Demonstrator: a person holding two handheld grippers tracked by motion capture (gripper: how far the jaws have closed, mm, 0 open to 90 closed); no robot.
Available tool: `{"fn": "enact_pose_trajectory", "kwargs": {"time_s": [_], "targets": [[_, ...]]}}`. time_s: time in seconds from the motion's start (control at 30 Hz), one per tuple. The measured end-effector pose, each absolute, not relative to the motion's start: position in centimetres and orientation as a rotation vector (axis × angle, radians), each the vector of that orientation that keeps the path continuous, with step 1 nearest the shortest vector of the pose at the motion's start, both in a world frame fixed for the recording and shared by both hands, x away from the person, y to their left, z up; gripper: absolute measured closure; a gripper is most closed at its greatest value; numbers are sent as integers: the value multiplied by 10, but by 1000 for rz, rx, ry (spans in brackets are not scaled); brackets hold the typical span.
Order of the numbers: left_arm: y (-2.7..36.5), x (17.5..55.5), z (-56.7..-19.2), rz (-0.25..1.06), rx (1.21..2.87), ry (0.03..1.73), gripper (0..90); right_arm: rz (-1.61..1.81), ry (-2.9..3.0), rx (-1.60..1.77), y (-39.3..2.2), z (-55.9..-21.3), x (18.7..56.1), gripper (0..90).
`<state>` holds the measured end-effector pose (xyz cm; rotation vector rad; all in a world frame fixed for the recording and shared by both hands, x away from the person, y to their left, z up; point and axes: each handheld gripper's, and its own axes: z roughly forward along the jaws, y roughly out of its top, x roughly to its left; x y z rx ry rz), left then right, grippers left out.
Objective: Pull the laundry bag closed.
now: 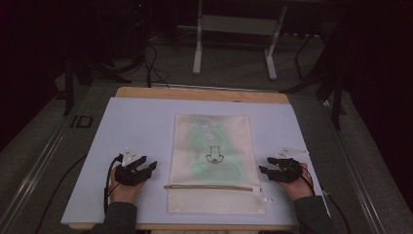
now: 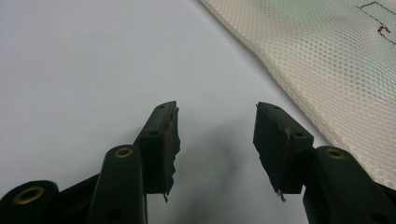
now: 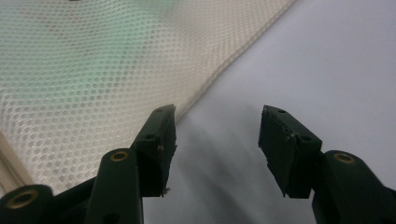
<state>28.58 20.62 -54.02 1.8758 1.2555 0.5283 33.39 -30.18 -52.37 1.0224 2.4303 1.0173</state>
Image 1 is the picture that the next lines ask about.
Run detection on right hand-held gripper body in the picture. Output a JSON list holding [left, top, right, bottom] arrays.
[[267, 147, 310, 183]]

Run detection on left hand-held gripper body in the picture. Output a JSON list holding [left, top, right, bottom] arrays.
[[115, 147, 154, 187]]

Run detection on beige mesh laundry bag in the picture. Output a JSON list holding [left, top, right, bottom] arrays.
[[167, 113, 267, 215]]

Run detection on person's left hand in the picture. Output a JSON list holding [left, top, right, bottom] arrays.
[[109, 169, 145, 205]]

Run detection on person's right hand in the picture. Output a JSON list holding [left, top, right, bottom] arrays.
[[279, 163, 315, 202]]

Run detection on black stand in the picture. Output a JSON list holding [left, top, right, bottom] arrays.
[[280, 28, 349, 132], [61, 32, 133, 116]]

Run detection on white metal stand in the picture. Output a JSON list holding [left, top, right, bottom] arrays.
[[192, 0, 289, 82]]

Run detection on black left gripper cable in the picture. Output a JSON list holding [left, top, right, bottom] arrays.
[[102, 154, 125, 215]]

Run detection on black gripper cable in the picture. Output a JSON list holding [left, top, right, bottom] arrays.
[[300, 165, 353, 234], [102, 154, 125, 215]]

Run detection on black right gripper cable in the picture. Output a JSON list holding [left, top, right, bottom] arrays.
[[300, 165, 353, 234]]

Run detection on metal floor rail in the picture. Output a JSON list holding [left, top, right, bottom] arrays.
[[0, 110, 77, 234], [322, 98, 389, 234]]

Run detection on black floor cables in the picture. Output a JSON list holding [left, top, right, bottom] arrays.
[[140, 40, 171, 90]]

